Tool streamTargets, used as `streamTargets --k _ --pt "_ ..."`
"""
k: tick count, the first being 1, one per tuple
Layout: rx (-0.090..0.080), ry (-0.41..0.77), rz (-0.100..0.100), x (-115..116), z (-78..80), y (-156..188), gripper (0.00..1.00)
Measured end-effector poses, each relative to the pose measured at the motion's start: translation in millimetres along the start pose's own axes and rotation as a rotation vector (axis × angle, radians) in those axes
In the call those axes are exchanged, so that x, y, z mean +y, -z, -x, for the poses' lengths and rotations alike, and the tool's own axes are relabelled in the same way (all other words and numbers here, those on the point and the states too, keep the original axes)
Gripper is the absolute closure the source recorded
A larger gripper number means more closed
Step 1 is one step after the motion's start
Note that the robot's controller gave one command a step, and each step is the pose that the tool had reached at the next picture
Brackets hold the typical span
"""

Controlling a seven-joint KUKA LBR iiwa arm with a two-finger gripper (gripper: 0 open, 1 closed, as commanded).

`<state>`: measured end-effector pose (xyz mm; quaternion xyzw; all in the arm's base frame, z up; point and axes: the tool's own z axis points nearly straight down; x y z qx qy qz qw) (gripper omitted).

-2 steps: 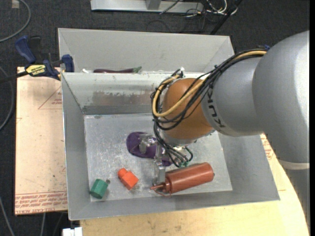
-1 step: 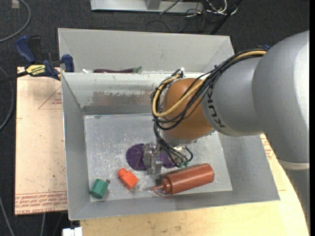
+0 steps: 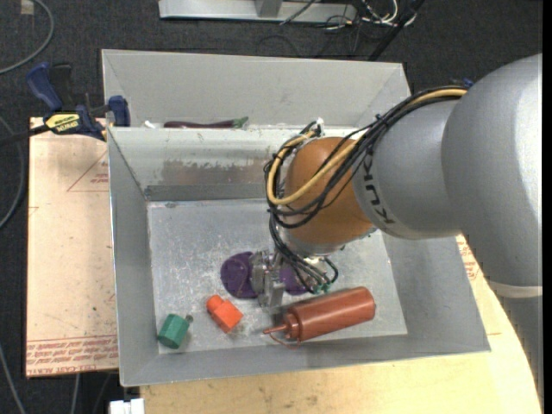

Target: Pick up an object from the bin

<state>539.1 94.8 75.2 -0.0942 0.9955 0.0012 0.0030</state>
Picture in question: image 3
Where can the grey metal bin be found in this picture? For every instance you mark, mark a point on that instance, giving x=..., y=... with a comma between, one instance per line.
x=194, y=240

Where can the red-brown squeeze bottle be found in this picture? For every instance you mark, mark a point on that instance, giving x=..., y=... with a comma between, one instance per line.
x=332, y=313

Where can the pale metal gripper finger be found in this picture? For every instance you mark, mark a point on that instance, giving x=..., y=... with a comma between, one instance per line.
x=264, y=300
x=277, y=298

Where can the brown cardboard board red print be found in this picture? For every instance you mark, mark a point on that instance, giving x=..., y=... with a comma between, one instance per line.
x=69, y=240

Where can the green cylinder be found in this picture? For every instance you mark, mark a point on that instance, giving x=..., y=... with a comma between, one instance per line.
x=172, y=331

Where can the purple toy eggplant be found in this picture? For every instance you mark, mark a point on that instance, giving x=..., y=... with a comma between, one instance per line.
x=202, y=123

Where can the orange block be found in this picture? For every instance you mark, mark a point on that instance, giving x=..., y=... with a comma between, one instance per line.
x=225, y=313

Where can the purple flat disc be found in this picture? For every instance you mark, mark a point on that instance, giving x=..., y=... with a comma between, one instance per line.
x=235, y=276

